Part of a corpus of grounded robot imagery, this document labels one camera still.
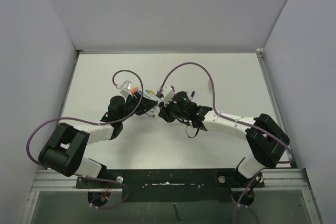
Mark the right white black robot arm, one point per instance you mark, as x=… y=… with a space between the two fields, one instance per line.
x=266 y=139

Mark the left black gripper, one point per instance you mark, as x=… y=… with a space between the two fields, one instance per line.
x=145 y=105

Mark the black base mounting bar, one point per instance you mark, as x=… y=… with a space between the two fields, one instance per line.
x=171 y=185

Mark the orange marker cap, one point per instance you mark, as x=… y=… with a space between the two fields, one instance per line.
x=134 y=90

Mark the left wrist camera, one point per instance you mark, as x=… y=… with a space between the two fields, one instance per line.
x=125 y=89

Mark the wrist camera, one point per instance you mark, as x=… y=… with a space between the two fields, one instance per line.
x=165 y=94
x=125 y=89

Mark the orange capped fat marker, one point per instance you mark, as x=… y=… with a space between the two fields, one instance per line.
x=210 y=88

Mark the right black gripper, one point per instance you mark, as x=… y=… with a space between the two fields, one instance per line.
x=164 y=112

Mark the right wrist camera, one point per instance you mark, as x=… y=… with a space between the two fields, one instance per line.
x=165 y=94

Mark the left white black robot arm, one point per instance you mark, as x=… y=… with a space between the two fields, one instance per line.
x=64 y=150

